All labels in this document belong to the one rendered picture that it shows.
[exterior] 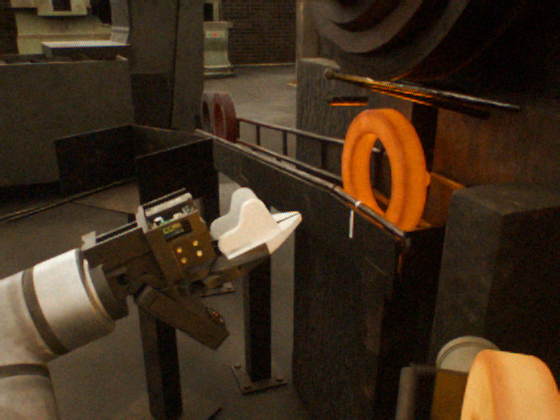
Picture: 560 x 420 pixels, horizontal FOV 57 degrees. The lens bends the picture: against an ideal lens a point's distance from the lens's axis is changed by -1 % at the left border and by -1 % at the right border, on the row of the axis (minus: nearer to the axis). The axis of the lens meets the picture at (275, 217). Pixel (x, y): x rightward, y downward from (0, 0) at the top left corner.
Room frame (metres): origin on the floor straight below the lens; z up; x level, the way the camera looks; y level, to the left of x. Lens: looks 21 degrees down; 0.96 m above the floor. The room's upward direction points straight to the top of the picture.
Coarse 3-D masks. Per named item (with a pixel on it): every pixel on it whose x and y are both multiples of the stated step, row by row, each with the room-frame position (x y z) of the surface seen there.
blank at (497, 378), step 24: (480, 360) 0.26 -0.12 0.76; (504, 360) 0.24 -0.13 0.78; (528, 360) 0.24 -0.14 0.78; (480, 384) 0.25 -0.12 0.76; (504, 384) 0.21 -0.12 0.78; (528, 384) 0.21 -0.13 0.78; (552, 384) 0.21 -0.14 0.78; (480, 408) 0.23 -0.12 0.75; (504, 408) 0.20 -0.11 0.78; (528, 408) 0.20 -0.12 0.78; (552, 408) 0.20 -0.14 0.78
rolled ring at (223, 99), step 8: (216, 96) 1.55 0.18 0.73; (224, 96) 1.51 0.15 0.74; (216, 104) 1.57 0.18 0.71; (224, 104) 1.48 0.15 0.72; (232, 104) 1.49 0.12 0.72; (216, 112) 1.59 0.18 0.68; (224, 112) 1.47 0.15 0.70; (232, 112) 1.47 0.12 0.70; (216, 120) 1.60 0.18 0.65; (224, 120) 1.47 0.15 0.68; (232, 120) 1.46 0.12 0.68; (216, 128) 1.59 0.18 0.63; (224, 128) 1.47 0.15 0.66; (232, 128) 1.46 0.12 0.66; (216, 136) 1.57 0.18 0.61; (224, 136) 1.47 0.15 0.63; (232, 136) 1.46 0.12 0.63
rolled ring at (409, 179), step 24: (360, 120) 0.72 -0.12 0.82; (384, 120) 0.66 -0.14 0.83; (360, 144) 0.73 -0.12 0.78; (384, 144) 0.65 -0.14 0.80; (408, 144) 0.62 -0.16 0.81; (360, 168) 0.74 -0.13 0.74; (408, 168) 0.60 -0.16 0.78; (360, 192) 0.73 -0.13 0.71; (408, 192) 0.60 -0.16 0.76; (384, 216) 0.64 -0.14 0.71; (408, 216) 0.60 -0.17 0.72
